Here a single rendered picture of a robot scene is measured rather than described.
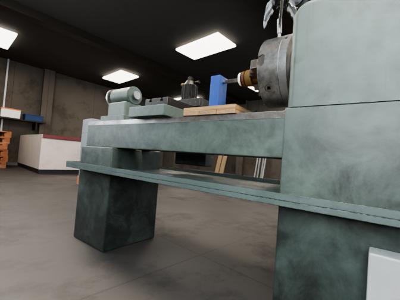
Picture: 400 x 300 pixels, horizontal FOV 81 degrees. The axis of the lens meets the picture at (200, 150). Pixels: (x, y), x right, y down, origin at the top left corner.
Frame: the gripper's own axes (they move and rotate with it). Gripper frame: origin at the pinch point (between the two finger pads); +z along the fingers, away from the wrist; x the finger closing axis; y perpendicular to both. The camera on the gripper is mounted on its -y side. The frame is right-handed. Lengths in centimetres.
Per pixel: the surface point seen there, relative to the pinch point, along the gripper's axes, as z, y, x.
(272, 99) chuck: 32.0, 5.7, -3.5
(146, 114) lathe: 36, -3, -70
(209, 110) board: 35.6, 6.5, -32.1
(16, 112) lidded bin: -5, -403, -684
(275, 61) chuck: 17.6, 12.3, -2.6
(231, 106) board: 34.8, 10.9, -20.8
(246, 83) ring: 22.7, -6.5, -15.6
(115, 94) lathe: 18, -43, -115
